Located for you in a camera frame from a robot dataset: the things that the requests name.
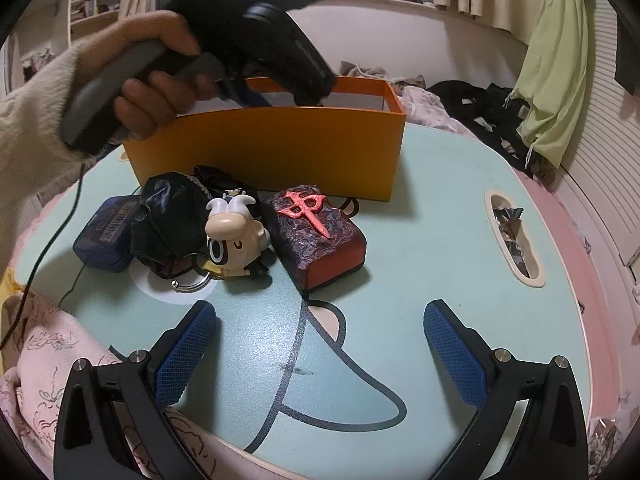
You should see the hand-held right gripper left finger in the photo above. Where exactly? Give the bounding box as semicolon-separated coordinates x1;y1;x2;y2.
52;300;218;480

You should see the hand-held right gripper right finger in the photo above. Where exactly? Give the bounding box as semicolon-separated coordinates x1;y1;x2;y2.
423;299;590;480

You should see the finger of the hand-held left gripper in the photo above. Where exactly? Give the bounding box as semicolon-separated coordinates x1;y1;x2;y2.
250;6;337;108
217;77;273;109

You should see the orange cardboard box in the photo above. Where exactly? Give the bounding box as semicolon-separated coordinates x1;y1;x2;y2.
122;76;407;203

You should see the white cartoon figure keychain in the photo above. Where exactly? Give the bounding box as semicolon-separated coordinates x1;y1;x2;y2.
167;189;275;293

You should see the black lace-trimmed pouch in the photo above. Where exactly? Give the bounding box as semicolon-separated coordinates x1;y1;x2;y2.
131;164;260;281

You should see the blue tin box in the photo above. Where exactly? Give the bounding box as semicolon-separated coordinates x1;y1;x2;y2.
72;195;146;273

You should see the red purple mahjong tile block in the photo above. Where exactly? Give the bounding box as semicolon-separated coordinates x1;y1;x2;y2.
262;186;368;295

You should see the person's left forearm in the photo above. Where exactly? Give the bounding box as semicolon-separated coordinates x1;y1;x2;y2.
0;42;131;261

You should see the mint cartoon printed desktop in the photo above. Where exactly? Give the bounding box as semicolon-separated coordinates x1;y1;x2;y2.
10;122;596;480

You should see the person's left hand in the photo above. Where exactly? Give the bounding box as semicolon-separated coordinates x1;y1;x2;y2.
75;10;221;142

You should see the beige knitted cloth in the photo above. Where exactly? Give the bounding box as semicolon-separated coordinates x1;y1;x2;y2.
340;60;426;91

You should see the pink crumpled quilt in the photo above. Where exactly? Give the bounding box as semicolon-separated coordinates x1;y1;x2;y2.
400;85;483;136

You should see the crumpled foil wrapper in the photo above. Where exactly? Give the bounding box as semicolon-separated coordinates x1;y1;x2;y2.
492;200;533;281

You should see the pale pink printed blanket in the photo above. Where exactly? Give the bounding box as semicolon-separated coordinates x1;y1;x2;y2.
0;292;281;480

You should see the pink bed sheet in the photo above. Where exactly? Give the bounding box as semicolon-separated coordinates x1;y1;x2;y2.
515;165;640;480

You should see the black clothes pile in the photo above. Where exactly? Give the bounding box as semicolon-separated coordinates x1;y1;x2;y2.
427;80;551;181

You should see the white louvered door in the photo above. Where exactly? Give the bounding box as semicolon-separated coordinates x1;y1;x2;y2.
560;0;640;281

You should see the green hanging cloth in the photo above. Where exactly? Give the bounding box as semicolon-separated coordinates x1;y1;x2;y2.
516;0;608;168

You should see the black hanging garment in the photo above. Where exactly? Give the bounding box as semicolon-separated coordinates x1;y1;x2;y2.
615;10;640;91

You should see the white wall shelf unit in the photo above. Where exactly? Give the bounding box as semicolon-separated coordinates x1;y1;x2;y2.
70;0;126;41

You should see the black cable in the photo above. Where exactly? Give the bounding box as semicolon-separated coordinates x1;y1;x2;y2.
0;157;88;351

